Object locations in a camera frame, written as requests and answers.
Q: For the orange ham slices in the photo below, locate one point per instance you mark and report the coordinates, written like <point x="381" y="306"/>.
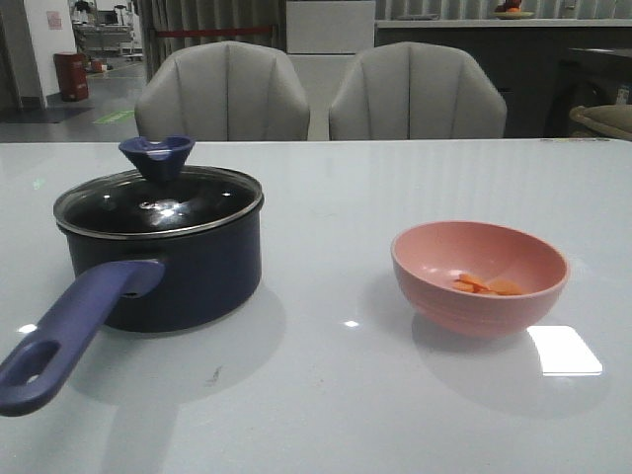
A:
<point x="466" y="282"/>

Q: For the glass lid blue knob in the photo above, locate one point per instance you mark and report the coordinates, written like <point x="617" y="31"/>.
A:
<point x="160" y="197"/>

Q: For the pink bowl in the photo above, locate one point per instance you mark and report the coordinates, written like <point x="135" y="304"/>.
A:
<point x="428" y="257"/>

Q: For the dark blue saucepan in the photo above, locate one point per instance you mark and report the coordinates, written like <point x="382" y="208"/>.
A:
<point x="146" y="286"/>

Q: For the left grey chair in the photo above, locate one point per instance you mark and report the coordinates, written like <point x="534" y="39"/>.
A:
<point x="224" y="91"/>

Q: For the grey chair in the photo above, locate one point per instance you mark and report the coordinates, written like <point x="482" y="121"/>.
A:
<point x="412" y="90"/>
<point x="224" y="91"/>

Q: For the right grey chair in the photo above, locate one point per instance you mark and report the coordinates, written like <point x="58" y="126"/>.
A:
<point x="412" y="90"/>

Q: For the white cabinet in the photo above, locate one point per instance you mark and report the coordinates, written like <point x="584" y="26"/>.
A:
<point x="321" y="38"/>

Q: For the grey striped curtain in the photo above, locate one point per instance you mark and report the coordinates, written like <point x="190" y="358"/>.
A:
<point x="170" y="25"/>

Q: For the dark counter unit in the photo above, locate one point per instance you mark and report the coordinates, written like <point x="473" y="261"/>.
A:
<point x="521" y="57"/>

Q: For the red cabinet box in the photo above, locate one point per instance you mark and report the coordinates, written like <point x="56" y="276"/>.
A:
<point x="71" y="76"/>

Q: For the fruit plate on counter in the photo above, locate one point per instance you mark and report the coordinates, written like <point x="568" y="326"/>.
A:
<point x="511" y="10"/>

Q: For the beige cushion seat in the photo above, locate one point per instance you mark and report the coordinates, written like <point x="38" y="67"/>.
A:
<point x="613" y="121"/>

